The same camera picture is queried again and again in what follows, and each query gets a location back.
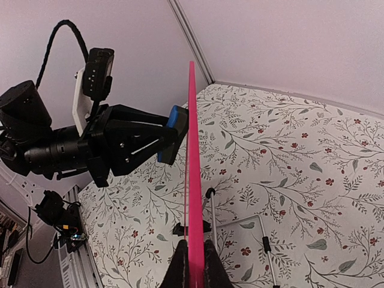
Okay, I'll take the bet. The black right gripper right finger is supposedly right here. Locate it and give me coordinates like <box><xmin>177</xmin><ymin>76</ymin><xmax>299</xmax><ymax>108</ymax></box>
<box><xmin>204</xmin><ymin>239</ymin><xmax>233</xmax><ymax>288</ymax></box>

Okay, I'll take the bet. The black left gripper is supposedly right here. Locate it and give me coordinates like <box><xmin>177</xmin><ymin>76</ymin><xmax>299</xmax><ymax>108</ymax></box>
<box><xmin>1</xmin><ymin>80</ymin><xmax>178</xmax><ymax>187</ymax></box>

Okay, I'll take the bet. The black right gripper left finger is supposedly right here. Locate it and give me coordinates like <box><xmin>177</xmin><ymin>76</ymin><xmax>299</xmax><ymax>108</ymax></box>
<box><xmin>160</xmin><ymin>239</ymin><xmax>189</xmax><ymax>288</ymax></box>

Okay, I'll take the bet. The pink framed whiteboard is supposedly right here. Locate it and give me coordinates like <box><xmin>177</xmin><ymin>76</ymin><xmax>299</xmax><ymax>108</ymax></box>
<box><xmin>187</xmin><ymin>61</ymin><xmax>205</xmax><ymax>287</ymax></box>

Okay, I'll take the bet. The blue whiteboard eraser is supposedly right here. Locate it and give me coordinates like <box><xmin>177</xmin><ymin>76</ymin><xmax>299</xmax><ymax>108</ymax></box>
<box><xmin>157</xmin><ymin>105</ymin><xmax>189</xmax><ymax>165</ymax></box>

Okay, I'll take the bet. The black stand foot left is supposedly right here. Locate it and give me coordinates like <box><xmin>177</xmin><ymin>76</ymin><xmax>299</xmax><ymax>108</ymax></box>
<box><xmin>171</xmin><ymin>220</ymin><xmax>212</xmax><ymax>236</ymax></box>

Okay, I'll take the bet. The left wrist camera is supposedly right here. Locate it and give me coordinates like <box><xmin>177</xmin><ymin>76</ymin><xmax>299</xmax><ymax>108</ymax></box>
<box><xmin>72</xmin><ymin>47</ymin><xmax>115</xmax><ymax>135</ymax></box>

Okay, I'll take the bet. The metal wire easel stand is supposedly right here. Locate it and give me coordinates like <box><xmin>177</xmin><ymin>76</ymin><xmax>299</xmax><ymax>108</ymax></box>
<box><xmin>203</xmin><ymin>187</ymin><xmax>280</xmax><ymax>287</ymax></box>

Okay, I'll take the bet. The front aluminium rail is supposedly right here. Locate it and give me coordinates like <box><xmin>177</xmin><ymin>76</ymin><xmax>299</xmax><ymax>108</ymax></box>
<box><xmin>56</xmin><ymin>184</ymin><xmax>104</xmax><ymax>288</ymax></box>

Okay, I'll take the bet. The left black sleeved cable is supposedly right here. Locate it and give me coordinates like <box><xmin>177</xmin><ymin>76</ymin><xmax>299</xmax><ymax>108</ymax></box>
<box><xmin>35</xmin><ymin>19</ymin><xmax>90</xmax><ymax>89</ymax></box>

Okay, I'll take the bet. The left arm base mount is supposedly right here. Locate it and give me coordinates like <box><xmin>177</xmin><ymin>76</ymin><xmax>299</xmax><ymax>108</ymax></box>
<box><xmin>34</xmin><ymin>190</ymin><xmax>87</xmax><ymax>253</ymax></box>

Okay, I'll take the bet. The left aluminium frame post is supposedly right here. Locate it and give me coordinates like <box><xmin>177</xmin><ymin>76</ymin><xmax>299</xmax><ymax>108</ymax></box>
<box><xmin>167</xmin><ymin>0</ymin><xmax>215</xmax><ymax>85</ymax></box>

